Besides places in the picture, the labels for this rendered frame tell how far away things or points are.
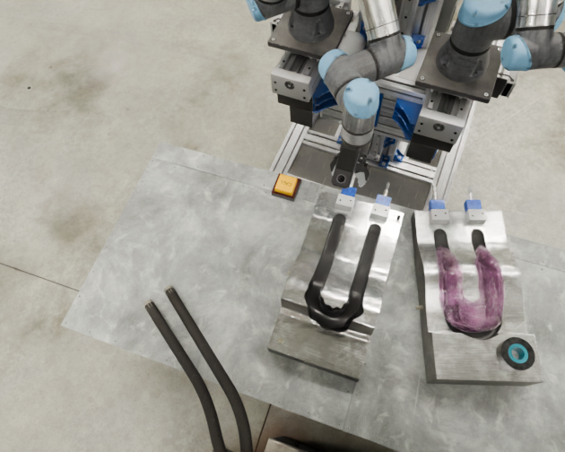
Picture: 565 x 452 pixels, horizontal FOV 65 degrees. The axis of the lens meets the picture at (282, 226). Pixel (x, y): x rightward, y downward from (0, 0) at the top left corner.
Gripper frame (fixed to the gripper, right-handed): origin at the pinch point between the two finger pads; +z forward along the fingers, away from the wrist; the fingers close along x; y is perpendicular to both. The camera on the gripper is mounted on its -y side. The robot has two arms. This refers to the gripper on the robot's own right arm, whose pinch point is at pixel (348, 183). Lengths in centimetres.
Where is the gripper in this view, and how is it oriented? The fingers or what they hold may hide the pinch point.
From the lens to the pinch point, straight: 127.2
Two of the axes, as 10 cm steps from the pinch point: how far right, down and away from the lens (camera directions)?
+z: 0.6, 4.2, 9.1
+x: -9.4, -2.8, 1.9
